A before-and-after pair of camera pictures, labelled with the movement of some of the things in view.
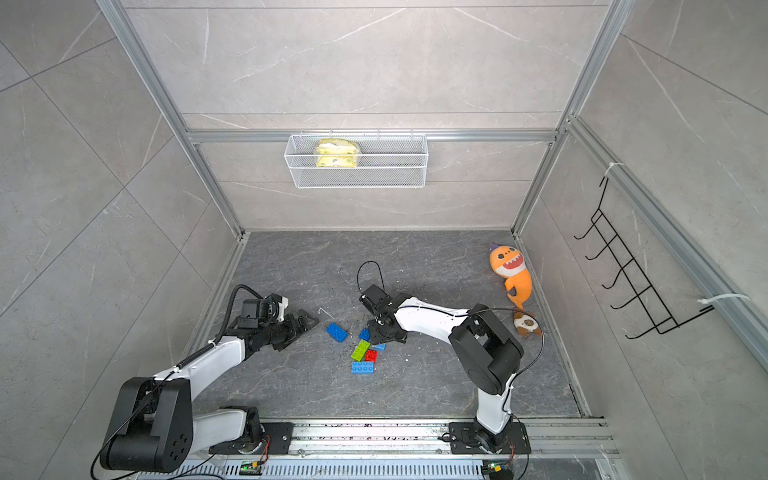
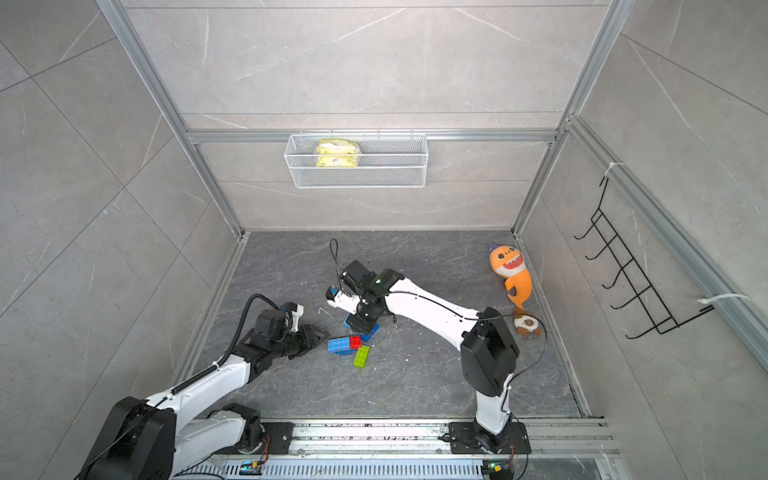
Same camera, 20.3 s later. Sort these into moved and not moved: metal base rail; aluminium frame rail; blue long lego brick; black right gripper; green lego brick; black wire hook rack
Moved: black right gripper; blue long lego brick
Not moved: black wire hook rack; green lego brick; metal base rail; aluminium frame rail
